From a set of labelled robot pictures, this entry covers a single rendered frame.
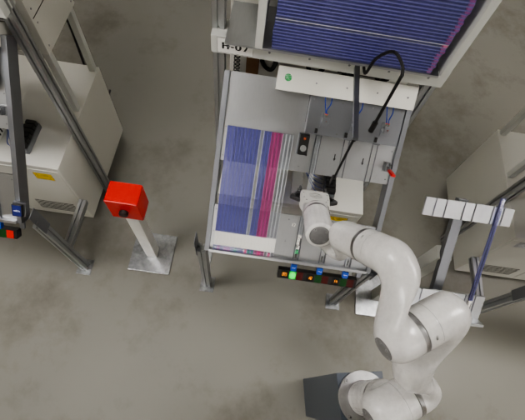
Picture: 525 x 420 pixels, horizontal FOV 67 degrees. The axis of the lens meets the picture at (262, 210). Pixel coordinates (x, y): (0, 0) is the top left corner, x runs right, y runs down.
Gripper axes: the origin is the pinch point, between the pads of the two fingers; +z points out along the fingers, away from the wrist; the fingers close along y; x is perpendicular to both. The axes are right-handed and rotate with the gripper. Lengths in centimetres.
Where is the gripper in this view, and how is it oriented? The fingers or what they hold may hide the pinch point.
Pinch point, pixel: (312, 191)
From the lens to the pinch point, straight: 145.7
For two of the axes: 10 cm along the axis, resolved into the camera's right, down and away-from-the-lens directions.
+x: -1.4, 8.8, 4.6
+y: -9.9, -1.5, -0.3
